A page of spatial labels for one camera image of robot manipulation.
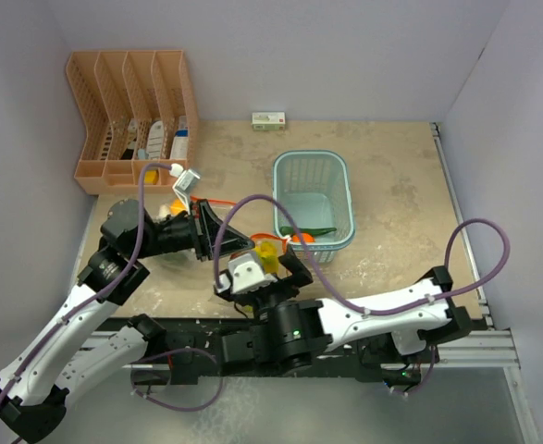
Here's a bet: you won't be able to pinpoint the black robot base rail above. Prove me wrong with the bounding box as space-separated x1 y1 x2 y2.
127 301 450 385

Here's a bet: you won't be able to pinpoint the light blue plastic basket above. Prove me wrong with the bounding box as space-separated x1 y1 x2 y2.
273 150 355 264

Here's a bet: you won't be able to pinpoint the small orange tangerine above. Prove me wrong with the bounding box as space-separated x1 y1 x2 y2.
290 232 315 243

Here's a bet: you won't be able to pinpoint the small green white box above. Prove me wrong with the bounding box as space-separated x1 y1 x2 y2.
251 112 286 131

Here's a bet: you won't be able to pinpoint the white blue box in organizer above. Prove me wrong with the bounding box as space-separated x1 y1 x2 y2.
169 116 189 160

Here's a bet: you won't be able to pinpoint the yellow block in organizer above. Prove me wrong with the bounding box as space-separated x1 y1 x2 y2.
143 170 159 185

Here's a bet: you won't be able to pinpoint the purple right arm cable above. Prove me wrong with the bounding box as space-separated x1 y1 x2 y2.
213 193 511 318

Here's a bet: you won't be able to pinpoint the white bottle in organizer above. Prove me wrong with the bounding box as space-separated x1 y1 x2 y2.
145 120 165 160

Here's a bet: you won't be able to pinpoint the white garlic bulbs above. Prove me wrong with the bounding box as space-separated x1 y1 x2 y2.
157 204 170 219

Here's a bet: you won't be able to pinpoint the clear zip bag orange zipper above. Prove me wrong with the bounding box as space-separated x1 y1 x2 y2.
153 196 240 267

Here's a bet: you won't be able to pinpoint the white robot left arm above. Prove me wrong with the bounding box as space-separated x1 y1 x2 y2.
0 199 254 443

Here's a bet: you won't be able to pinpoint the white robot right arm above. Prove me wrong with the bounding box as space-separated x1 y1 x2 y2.
214 251 473 375

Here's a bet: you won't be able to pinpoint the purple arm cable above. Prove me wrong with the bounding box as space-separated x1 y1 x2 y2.
0 161 175 444
213 193 511 318

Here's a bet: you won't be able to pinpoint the green cucumber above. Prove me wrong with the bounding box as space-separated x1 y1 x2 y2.
278 226 337 237

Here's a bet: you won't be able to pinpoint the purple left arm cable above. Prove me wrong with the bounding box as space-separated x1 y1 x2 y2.
0 161 175 444

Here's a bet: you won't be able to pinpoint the yellow banana bunch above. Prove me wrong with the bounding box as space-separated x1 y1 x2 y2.
254 240 286 275

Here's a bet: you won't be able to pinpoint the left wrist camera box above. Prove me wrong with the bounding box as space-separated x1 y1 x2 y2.
169 163 202 211

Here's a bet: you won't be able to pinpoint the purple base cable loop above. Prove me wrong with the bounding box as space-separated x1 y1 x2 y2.
130 346 227 413

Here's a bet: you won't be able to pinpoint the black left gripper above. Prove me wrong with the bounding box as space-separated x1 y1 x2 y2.
131 198 253 261

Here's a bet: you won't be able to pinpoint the orange fruit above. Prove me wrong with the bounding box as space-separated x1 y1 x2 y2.
169 199 188 216

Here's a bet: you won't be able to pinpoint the pink plastic file organizer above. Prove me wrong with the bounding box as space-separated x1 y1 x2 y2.
66 50 200 195

